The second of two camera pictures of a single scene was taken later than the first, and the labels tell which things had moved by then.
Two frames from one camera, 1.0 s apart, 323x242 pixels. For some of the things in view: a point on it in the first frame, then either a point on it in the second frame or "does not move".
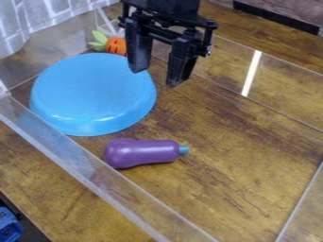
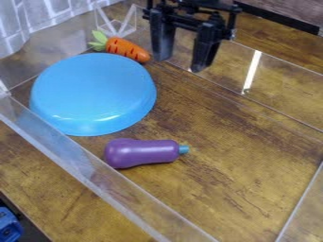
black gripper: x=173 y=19 -> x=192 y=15
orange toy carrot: x=113 y=44 does not move
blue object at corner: x=11 y=227 does not move
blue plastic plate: x=87 y=95 does not move
